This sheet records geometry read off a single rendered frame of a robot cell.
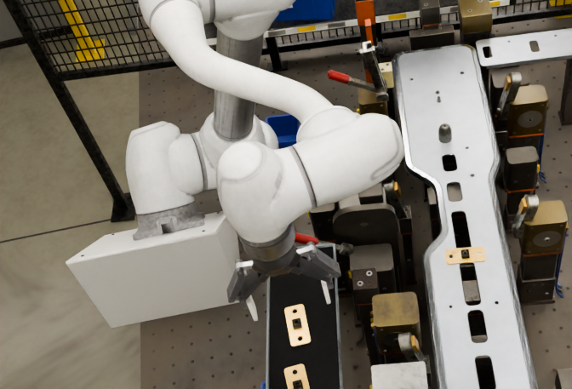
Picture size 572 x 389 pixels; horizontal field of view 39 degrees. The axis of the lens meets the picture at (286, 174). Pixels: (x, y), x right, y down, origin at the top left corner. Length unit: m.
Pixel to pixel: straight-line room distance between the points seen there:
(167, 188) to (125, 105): 1.78
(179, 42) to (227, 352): 0.91
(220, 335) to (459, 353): 0.69
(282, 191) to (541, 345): 1.04
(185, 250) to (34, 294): 1.44
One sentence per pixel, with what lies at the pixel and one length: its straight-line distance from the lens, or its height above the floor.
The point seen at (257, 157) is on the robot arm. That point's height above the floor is 1.66.
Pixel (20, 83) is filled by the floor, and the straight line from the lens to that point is 4.16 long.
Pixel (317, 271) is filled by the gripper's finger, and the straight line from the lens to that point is 1.40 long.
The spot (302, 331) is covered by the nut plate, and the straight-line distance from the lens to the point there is 1.55.
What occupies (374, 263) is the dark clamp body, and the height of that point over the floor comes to 1.08.
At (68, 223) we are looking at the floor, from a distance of 3.45.
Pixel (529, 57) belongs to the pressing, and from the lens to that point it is 2.20.
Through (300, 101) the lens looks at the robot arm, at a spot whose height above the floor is 1.59.
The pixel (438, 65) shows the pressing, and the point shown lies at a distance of 2.18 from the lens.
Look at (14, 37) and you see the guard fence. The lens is 4.13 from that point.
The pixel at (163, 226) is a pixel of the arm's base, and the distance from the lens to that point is 2.05.
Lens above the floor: 2.52
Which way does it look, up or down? 50 degrees down
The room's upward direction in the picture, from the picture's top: 15 degrees counter-clockwise
